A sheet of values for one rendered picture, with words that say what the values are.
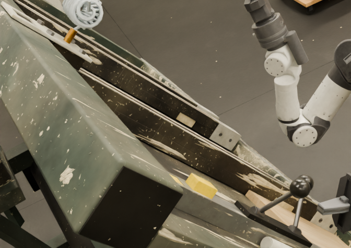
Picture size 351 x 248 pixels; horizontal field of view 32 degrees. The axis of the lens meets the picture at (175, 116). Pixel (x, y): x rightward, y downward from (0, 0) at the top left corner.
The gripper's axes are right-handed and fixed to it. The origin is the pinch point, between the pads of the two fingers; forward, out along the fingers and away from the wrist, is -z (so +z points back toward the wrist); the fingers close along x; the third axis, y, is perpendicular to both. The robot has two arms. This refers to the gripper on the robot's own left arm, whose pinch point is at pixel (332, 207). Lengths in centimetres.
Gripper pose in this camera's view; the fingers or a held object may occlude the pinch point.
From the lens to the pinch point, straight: 127.4
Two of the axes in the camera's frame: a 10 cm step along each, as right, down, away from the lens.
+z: 9.0, -1.1, 4.3
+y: -4.4, -4.0, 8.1
